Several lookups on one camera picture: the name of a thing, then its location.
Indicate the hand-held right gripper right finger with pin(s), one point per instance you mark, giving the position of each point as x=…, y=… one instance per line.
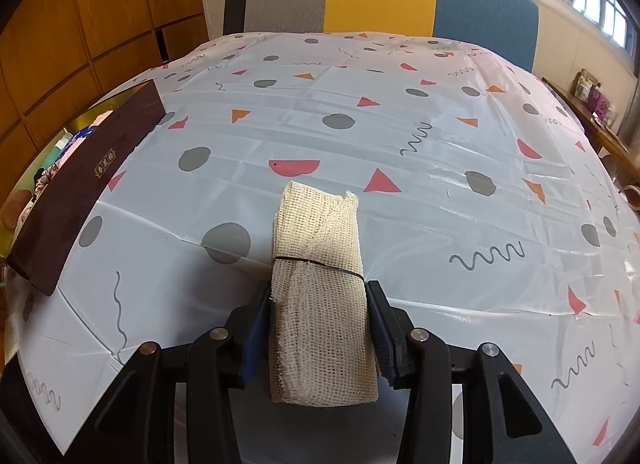
x=382, y=339

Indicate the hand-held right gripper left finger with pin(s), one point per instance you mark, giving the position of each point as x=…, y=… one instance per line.
x=252, y=339

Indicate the cream gauze cloth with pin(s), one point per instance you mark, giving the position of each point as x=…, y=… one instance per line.
x=320, y=294

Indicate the gold tin box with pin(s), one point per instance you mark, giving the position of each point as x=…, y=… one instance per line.
x=85, y=184

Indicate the pink towel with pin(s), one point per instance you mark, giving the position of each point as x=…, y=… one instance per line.
x=72, y=150

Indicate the pink scrunchie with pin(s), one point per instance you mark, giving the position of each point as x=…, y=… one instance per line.
x=42, y=179

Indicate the brown egg-shaped sponge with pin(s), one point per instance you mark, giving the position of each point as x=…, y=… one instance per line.
x=12, y=209

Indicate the green silicone bottle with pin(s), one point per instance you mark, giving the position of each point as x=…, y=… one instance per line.
x=61, y=143

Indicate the wooden desk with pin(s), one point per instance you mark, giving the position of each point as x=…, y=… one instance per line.
x=590, y=124

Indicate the purple box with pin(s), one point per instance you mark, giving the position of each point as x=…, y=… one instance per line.
x=601, y=103

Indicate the beige box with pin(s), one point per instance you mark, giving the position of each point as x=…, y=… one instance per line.
x=584, y=83

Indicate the wooden wardrobe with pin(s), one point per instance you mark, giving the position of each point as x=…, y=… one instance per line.
x=75, y=19

